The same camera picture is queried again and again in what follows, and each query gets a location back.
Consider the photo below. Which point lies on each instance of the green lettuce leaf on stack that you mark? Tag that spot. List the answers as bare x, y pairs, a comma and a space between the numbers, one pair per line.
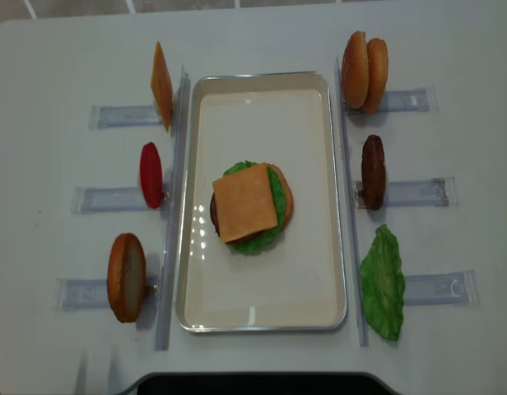
259, 242

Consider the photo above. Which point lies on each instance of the bottom bun slice on tray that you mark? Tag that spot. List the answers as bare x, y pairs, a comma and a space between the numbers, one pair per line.
288, 193

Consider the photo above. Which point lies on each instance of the right long clear acrylic rail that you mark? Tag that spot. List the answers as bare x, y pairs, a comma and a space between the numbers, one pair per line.
351, 215

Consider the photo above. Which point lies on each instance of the orange cheese slice on stack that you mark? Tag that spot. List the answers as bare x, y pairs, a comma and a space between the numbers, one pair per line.
244, 203

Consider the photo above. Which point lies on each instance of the upright brown meat patty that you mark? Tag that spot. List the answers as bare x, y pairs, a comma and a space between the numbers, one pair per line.
373, 173

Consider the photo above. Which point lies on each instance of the clear holder under tomato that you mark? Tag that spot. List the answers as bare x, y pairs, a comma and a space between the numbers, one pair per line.
89, 200

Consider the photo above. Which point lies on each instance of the long clear acrylic rail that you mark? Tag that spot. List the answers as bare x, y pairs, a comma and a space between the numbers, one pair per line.
351, 215
175, 202

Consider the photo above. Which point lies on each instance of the clear holder under right buns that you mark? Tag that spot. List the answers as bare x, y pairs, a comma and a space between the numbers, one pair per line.
421, 99

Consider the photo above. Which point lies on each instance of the upright bun slice far right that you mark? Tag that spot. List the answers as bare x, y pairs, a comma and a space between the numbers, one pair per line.
378, 74

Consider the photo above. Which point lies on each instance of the sesame top bun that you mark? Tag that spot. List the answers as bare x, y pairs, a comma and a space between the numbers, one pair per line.
355, 71

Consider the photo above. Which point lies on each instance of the upright bun slice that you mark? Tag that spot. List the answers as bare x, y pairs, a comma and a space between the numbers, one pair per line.
378, 74
126, 278

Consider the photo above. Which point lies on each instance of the white rectangular metal tray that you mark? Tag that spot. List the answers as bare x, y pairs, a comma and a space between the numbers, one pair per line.
297, 282

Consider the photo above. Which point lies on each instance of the brown meat patty on stack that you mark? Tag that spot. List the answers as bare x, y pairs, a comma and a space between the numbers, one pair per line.
214, 218

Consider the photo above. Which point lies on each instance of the clear holder under lettuce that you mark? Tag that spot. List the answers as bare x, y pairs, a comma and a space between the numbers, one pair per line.
455, 288

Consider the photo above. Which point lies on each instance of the left long clear acrylic rail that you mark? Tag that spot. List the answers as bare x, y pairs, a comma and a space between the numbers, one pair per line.
175, 202

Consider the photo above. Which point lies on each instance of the clear holder under left bun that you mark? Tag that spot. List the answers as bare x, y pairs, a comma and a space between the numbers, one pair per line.
71, 294

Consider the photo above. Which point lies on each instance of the upright bun slice near left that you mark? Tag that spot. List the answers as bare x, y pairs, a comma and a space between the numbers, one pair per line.
126, 278

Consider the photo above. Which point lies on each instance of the clear holder under cheese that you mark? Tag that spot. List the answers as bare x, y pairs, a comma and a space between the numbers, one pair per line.
105, 116

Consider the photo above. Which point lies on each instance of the upright red tomato slice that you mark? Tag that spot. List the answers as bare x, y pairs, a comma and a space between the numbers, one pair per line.
151, 175

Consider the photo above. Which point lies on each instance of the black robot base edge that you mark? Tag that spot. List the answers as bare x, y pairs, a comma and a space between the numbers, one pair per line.
262, 384

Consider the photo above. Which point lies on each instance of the upright orange cheese slice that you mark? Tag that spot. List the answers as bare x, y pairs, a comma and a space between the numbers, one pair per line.
161, 86

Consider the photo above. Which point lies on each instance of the upright green lettuce leaf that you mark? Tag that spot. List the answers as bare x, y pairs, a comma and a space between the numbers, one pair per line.
383, 285

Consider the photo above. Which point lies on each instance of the clear holder under patty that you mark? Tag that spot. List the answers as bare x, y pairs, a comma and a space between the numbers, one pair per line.
435, 192

